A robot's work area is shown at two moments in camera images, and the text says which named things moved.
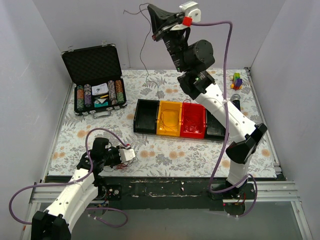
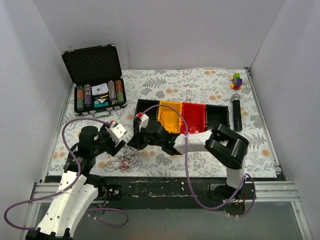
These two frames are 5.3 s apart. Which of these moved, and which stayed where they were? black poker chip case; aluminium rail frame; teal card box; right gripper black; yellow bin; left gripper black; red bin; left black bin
Moved: right gripper black; left gripper black
Stayed: yellow bin; black poker chip case; teal card box; aluminium rail frame; red bin; left black bin
